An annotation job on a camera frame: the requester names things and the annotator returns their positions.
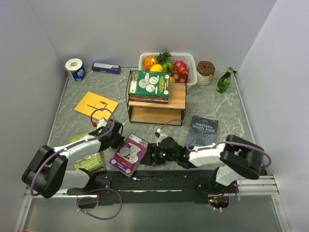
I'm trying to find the purple back-cover Treehouse book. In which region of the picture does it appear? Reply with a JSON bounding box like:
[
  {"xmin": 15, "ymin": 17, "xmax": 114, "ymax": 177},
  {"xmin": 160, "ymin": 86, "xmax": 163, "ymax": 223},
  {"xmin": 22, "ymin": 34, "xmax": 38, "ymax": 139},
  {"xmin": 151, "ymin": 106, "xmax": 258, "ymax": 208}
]
[{"xmin": 109, "ymin": 133, "xmax": 149, "ymax": 177}]

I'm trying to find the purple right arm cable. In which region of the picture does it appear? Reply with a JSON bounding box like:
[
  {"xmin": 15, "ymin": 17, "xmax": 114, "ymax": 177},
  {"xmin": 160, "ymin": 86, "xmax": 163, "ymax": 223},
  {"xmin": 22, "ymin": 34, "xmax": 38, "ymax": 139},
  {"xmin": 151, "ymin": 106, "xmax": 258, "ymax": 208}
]
[{"xmin": 160, "ymin": 119, "xmax": 272, "ymax": 170}]

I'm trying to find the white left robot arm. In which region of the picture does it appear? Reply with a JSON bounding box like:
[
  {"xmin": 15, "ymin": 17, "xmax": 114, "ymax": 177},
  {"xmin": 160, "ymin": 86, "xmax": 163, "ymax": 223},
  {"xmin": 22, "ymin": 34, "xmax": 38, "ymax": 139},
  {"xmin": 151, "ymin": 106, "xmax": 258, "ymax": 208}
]
[{"xmin": 22, "ymin": 119, "xmax": 124, "ymax": 199}]

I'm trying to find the green 65-Storey Treehouse book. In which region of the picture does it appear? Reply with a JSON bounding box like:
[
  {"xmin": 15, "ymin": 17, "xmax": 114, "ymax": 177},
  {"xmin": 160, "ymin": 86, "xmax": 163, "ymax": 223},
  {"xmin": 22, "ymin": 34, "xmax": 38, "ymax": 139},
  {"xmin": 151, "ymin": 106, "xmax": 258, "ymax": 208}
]
[{"xmin": 69, "ymin": 130, "xmax": 106, "ymax": 173}]

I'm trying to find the green toy apple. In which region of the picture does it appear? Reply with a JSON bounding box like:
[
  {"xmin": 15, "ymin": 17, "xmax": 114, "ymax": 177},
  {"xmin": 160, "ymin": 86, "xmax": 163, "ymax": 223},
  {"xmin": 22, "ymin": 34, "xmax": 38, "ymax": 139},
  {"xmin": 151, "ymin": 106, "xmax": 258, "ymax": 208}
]
[{"xmin": 161, "ymin": 61, "xmax": 174, "ymax": 73}]

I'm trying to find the blue 1984 book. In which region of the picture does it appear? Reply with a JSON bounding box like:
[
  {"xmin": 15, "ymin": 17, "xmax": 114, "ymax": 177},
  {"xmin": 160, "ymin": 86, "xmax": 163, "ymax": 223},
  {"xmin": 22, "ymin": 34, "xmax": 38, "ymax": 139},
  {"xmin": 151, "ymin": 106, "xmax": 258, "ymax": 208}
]
[{"xmin": 186, "ymin": 116, "xmax": 219, "ymax": 147}]

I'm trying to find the white plastic fruit basket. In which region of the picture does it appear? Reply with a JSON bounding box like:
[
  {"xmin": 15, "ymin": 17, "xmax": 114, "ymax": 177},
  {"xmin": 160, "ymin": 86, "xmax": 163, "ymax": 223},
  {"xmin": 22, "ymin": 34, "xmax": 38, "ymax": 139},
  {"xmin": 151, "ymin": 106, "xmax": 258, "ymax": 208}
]
[{"xmin": 138, "ymin": 52, "xmax": 197, "ymax": 90}]

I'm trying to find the yellow orange toy fruit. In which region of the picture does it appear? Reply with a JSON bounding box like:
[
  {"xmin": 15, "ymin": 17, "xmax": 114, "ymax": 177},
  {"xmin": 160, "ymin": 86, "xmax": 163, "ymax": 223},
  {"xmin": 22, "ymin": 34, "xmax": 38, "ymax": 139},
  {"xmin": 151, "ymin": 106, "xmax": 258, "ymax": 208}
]
[{"xmin": 150, "ymin": 64, "xmax": 163, "ymax": 73}]

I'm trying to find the orange toy pineapple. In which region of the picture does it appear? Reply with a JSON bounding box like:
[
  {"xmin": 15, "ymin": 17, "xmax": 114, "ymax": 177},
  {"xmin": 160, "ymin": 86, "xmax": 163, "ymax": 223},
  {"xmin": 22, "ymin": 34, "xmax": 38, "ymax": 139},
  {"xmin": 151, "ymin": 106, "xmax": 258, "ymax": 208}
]
[{"xmin": 142, "ymin": 49, "xmax": 171, "ymax": 71}]

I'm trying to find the green back-cover Treehouse book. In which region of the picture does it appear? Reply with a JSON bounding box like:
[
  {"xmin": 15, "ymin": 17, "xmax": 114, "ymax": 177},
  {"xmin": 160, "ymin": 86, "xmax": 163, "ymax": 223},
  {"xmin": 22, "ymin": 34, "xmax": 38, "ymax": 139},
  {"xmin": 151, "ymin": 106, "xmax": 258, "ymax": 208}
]
[{"xmin": 128, "ymin": 70, "xmax": 171, "ymax": 99}]

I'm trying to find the pink toy dragon fruit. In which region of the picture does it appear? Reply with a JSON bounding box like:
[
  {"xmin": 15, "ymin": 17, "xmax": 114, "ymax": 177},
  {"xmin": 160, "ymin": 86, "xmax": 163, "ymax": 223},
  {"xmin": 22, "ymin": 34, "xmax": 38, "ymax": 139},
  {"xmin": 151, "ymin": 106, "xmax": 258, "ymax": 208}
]
[{"xmin": 172, "ymin": 60, "xmax": 188, "ymax": 80}]

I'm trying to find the toilet paper roll blue wrap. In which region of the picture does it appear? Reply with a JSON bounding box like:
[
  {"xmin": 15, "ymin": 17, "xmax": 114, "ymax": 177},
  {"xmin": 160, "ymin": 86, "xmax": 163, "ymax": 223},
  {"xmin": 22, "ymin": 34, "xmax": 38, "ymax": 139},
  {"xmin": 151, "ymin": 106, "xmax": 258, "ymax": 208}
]
[{"xmin": 65, "ymin": 58, "xmax": 86, "ymax": 81}]

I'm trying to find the Little Women floral book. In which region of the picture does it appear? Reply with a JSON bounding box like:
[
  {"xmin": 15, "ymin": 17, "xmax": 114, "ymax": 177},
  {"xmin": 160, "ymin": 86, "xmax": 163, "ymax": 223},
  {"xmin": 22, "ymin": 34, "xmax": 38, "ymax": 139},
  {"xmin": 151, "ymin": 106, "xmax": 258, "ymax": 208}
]
[{"xmin": 129, "ymin": 99, "xmax": 169, "ymax": 104}]

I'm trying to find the white jar brown lid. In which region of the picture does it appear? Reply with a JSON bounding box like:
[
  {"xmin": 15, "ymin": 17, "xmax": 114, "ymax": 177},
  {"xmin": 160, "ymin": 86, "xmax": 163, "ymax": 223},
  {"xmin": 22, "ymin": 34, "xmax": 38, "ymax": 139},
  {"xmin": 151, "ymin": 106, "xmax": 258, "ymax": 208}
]
[{"xmin": 197, "ymin": 61, "xmax": 215, "ymax": 86}]

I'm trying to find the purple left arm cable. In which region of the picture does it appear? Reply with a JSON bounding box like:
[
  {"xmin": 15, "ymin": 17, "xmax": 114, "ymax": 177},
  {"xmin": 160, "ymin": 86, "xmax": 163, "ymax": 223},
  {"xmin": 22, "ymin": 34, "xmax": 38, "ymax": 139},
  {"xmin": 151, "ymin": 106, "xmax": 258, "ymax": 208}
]
[{"xmin": 30, "ymin": 108, "xmax": 116, "ymax": 197}]

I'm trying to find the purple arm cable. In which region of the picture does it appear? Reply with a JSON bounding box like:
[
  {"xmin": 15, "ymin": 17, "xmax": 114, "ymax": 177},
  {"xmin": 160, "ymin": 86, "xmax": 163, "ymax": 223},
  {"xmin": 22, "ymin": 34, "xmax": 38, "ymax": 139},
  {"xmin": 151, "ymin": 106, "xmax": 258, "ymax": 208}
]
[
  {"xmin": 160, "ymin": 119, "xmax": 272, "ymax": 170},
  {"xmin": 30, "ymin": 108, "xmax": 116, "ymax": 197}
]

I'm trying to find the yellow thin book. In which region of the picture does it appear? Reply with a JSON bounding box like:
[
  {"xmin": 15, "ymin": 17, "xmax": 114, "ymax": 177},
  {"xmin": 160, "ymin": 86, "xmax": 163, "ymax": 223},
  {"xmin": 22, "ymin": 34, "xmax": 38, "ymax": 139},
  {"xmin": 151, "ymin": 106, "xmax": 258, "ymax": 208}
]
[{"xmin": 74, "ymin": 92, "xmax": 119, "ymax": 116}]

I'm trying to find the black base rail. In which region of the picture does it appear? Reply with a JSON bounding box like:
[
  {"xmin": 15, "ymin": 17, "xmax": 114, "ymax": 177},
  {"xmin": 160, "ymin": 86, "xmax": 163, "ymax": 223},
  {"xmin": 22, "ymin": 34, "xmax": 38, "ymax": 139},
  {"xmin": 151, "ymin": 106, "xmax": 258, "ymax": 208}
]
[{"xmin": 60, "ymin": 169, "xmax": 268, "ymax": 206}]

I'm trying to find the black wire wooden shelf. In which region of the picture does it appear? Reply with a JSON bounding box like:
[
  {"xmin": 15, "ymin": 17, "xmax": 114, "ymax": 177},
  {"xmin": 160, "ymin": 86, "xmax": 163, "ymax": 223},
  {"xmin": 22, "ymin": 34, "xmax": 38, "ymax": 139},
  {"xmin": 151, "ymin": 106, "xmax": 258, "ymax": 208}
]
[{"xmin": 126, "ymin": 71, "xmax": 187, "ymax": 125}]

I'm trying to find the green glass bottle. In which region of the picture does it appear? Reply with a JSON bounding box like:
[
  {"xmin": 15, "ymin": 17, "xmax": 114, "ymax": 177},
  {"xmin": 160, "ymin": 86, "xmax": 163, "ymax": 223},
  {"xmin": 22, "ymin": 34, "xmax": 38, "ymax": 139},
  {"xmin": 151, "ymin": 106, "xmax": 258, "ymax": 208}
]
[{"xmin": 216, "ymin": 67, "xmax": 234, "ymax": 93}]

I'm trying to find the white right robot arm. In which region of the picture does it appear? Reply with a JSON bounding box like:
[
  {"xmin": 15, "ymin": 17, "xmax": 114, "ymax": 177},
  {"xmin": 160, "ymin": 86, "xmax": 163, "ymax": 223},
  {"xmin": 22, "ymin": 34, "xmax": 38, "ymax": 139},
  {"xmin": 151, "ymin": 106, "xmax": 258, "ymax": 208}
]
[{"xmin": 140, "ymin": 130, "xmax": 271, "ymax": 193}]

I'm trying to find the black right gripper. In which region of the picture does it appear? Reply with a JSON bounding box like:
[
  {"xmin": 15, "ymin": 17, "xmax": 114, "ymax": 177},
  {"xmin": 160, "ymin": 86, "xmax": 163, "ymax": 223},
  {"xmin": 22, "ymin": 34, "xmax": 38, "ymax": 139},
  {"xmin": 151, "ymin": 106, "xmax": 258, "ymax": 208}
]
[{"xmin": 140, "ymin": 143, "xmax": 178, "ymax": 165}]

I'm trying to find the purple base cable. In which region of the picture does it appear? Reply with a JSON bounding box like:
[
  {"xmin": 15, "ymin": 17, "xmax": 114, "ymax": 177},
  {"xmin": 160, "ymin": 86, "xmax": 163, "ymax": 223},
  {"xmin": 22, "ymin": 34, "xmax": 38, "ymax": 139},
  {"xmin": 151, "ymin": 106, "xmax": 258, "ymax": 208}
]
[{"xmin": 76, "ymin": 187, "xmax": 124, "ymax": 221}]

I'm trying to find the purple rectangular box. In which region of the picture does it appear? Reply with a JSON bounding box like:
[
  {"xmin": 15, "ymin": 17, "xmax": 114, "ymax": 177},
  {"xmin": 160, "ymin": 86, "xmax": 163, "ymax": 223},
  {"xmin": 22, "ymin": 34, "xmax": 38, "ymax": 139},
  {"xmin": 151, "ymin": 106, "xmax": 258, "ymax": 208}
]
[{"xmin": 91, "ymin": 62, "xmax": 121, "ymax": 74}]

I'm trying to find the red 13-Storey Treehouse book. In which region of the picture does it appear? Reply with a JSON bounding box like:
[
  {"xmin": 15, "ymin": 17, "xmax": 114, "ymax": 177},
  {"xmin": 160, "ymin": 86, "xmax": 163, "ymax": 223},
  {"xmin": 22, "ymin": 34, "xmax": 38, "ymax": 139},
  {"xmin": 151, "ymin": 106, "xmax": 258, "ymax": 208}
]
[{"xmin": 128, "ymin": 96, "xmax": 169, "ymax": 102}]

